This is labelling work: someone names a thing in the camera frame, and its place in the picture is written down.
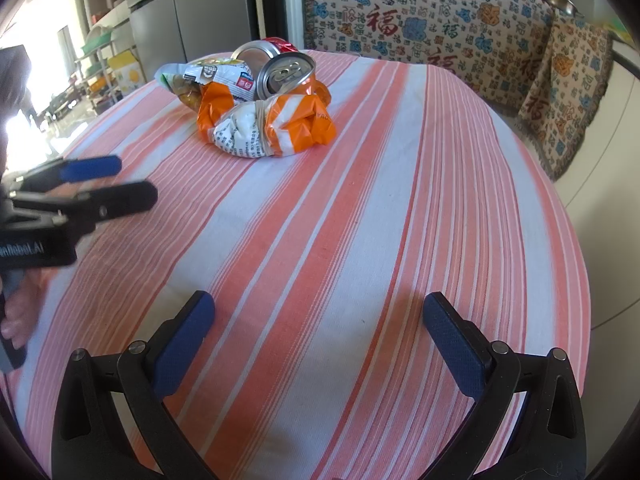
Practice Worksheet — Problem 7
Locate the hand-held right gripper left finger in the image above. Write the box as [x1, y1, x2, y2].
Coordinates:
[51, 290, 217, 480]

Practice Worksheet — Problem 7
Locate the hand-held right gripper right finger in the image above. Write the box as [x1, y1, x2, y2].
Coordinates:
[423, 291, 587, 480]

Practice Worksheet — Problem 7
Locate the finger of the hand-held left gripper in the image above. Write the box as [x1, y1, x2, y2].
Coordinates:
[10, 155, 124, 193]
[9, 180, 159, 223]

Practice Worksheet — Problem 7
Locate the person's left hand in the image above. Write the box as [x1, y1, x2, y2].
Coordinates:
[0, 269, 47, 351]

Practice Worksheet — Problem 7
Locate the metal shelf rack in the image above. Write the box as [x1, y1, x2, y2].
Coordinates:
[74, 24, 137, 107]

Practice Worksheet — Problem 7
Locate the yellow box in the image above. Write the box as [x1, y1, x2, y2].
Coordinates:
[107, 50, 149, 94]

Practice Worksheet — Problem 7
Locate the orange striped tablecloth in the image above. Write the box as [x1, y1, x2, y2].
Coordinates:
[0, 48, 592, 480]

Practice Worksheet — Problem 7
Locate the green and white snack bag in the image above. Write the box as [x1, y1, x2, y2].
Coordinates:
[154, 57, 259, 109]

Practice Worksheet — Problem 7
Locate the orange and white snack wrapper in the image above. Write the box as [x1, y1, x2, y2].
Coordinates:
[196, 80, 337, 160]

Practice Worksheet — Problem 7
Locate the grey refrigerator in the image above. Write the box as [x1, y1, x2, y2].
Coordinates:
[121, 0, 262, 84]

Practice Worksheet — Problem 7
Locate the red drink can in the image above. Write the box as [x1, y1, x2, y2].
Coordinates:
[230, 37, 302, 77]

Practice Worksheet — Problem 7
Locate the silver drink can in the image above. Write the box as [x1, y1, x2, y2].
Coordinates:
[254, 52, 319, 104]

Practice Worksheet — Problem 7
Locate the printed cushion cloth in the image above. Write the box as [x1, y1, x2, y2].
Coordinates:
[516, 19, 614, 181]

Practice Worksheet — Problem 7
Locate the printed sofa blanket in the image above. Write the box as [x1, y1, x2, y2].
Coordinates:
[299, 0, 557, 112]

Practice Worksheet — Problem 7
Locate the steel pot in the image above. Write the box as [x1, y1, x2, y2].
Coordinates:
[541, 0, 584, 17]

